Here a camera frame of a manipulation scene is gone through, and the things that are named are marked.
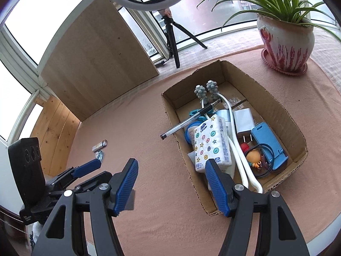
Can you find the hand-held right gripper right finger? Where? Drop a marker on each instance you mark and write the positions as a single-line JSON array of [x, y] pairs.
[[218, 189]]

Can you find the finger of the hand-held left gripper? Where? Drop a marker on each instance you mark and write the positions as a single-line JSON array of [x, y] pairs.
[[88, 166], [96, 178]]

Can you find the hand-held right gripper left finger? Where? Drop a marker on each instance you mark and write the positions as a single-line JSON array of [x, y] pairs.
[[125, 184]]

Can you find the blue candy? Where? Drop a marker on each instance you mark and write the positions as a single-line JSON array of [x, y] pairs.
[[100, 156]]

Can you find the white printed tissue packet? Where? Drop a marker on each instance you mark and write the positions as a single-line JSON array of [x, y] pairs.
[[210, 144]]

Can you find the cartoon figurine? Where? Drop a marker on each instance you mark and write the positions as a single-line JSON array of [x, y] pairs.
[[253, 156]]

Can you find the white tube blue cap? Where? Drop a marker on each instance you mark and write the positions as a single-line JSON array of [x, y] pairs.
[[227, 128]]

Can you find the blue round case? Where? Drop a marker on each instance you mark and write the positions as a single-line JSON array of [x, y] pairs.
[[191, 128]]

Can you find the blue phone stand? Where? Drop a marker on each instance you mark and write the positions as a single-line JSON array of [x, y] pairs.
[[263, 136]]

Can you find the white charger plug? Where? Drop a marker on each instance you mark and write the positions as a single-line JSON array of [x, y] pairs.
[[243, 122]]

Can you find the black pen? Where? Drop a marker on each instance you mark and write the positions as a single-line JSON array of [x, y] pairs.
[[186, 122]]

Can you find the blue plastic clip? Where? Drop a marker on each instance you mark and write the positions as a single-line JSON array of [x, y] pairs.
[[194, 112]]

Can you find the white neck massager grey balls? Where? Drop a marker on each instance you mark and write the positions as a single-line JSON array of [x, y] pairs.
[[213, 86]]

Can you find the cardboard box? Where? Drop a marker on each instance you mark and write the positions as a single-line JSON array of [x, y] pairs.
[[266, 93]]

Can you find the patterned lip balm stick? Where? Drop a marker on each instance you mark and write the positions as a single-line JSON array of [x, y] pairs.
[[100, 145]]

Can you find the knotty pine wooden board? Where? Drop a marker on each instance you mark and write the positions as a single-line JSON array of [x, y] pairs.
[[53, 133]]

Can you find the large light wooden board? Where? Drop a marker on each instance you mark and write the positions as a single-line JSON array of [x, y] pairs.
[[98, 58]]

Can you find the pink plant saucer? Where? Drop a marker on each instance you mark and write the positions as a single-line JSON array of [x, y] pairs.
[[290, 73]]

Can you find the black tripod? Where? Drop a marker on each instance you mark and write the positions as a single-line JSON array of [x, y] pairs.
[[171, 40]]

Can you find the potted spider plant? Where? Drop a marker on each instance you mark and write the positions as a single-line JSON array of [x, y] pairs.
[[287, 42]]

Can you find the white checked cloth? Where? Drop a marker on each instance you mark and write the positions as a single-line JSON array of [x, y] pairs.
[[327, 58]]

